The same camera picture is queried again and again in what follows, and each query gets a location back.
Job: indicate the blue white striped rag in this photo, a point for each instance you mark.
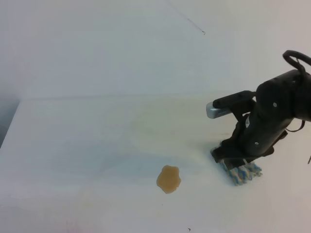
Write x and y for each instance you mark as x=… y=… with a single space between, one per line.
x=243 y=174

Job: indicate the brown coffee stain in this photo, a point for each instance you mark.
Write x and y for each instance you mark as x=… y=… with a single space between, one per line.
x=168 y=180

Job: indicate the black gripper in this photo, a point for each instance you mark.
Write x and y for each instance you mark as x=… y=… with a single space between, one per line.
x=255 y=135

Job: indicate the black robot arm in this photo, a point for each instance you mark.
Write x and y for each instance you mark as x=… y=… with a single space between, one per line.
x=288 y=94

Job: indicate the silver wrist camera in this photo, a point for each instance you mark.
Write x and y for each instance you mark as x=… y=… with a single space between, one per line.
x=213 y=112

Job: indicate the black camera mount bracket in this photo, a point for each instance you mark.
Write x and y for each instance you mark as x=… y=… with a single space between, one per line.
x=238 y=104

